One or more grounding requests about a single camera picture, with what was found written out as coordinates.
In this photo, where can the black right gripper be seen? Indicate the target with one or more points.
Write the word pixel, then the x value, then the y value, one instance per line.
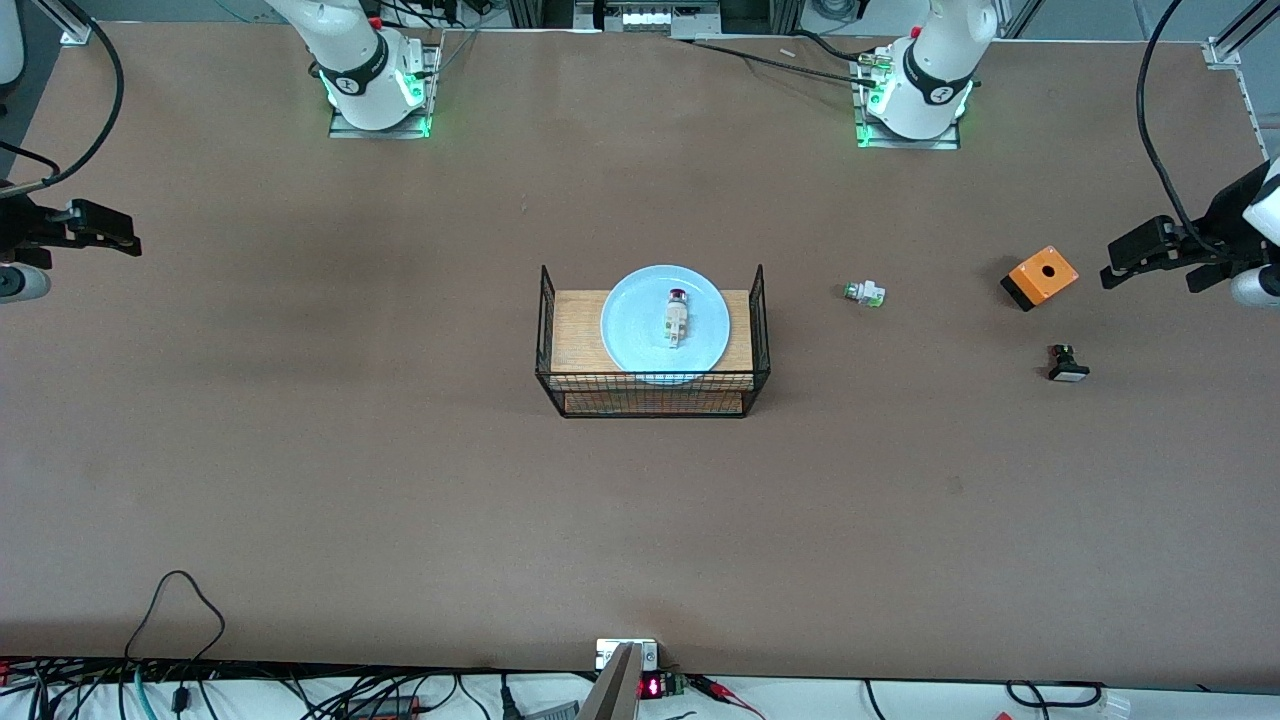
pixel 18 222

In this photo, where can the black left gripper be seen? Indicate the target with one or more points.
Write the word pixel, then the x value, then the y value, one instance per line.
pixel 1226 217

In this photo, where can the red push button white body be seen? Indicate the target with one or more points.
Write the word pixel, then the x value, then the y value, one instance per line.
pixel 677 320

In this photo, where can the light blue round plate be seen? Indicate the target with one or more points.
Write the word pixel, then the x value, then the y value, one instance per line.
pixel 640 335

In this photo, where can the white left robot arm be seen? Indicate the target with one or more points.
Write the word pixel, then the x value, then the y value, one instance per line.
pixel 940 60

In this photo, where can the black push button white cap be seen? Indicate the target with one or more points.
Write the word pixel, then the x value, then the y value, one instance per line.
pixel 1068 368

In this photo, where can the green push button white body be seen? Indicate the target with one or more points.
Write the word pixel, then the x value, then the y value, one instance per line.
pixel 866 294

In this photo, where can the wooden board shelf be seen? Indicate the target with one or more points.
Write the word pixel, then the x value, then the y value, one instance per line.
pixel 575 335

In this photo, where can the silver vented device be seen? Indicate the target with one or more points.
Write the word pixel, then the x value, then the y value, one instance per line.
pixel 645 15

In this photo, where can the red clip test leads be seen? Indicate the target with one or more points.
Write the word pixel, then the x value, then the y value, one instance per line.
pixel 725 692

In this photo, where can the red LED display module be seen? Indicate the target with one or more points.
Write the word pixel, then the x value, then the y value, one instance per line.
pixel 655 687

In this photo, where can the orange button enclosure box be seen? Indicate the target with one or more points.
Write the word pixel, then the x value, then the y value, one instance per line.
pixel 1045 272

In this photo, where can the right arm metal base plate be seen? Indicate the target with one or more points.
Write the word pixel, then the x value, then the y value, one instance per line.
pixel 345 128

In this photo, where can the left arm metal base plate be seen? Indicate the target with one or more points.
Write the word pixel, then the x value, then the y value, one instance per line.
pixel 870 142

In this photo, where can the silver camera mount bracket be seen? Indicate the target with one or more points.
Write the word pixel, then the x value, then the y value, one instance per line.
pixel 622 660

